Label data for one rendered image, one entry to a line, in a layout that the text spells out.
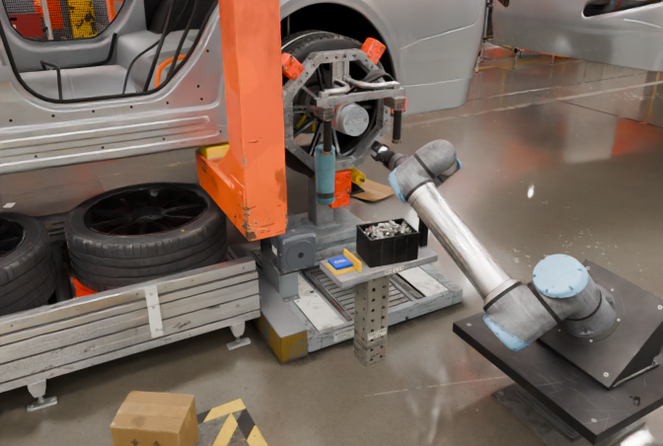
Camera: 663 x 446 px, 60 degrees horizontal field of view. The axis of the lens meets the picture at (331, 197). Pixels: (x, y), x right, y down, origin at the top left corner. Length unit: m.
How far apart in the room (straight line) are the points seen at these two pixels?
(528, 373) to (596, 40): 3.04
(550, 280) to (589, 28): 2.94
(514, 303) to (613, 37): 2.94
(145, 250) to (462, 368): 1.32
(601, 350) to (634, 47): 2.87
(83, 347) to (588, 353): 1.73
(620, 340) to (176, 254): 1.58
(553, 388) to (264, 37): 1.43
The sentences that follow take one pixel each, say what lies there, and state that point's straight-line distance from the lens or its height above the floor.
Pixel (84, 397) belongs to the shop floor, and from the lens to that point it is 2.44.
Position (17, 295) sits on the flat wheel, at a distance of 2.38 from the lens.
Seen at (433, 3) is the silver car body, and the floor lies 1.29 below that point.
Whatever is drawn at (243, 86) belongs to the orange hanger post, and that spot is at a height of 1.11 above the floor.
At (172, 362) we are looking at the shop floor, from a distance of 2.49.
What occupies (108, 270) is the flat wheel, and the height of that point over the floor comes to 0.39.
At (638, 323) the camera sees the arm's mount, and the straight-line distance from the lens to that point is 2.06.
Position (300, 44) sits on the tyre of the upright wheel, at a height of 1.15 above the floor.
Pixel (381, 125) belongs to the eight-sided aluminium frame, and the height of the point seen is 0.76.
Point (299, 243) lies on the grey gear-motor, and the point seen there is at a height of 0.38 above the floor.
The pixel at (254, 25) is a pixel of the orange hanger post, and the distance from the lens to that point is 1.97.
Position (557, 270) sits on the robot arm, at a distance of 1.89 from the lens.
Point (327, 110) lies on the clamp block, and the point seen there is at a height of 0.94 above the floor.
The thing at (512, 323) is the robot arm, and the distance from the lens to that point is 1.89.
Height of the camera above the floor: 1.53
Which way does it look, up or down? 23 degrees down
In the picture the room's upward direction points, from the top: straight up
